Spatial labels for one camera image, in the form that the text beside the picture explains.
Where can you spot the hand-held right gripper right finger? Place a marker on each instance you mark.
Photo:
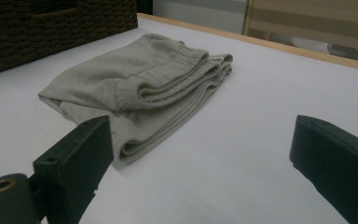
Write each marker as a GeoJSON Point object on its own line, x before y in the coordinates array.
{"type": "Point", "coordinates": [338, 161]}

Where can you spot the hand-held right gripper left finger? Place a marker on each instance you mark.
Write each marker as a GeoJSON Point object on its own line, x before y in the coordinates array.
{"type": "Point", "coordinates": [74, 161]}

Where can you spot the grey pants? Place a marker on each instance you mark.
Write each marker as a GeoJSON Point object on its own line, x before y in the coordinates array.
{"type": "Point", "coordinates": [130, 93]}

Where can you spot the brown wicker basket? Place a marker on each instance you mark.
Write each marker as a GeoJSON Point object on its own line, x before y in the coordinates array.
{"type": "Point", "coordinates": [49, 31]}

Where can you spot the white table cover sheet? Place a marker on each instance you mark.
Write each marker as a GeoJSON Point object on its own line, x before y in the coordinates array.
{"type": "Point", "coordinates": [236, 124]}

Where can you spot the dark grey object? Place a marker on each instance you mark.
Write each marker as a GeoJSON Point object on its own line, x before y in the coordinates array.
{"type": "Point", "coordinates": [348, 52]}

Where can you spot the pale grey object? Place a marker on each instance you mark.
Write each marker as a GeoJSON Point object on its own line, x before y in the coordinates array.
{"type": "Point", "coordinates": [310, 44]}

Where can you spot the wooden table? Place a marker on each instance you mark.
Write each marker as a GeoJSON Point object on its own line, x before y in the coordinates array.
{"type": "Point", "coordinates": [286, 47]}

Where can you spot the light wooden cabinet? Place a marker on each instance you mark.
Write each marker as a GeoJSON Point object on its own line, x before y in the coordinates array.
{"type": "Point", "coordinates": [317, 18]}

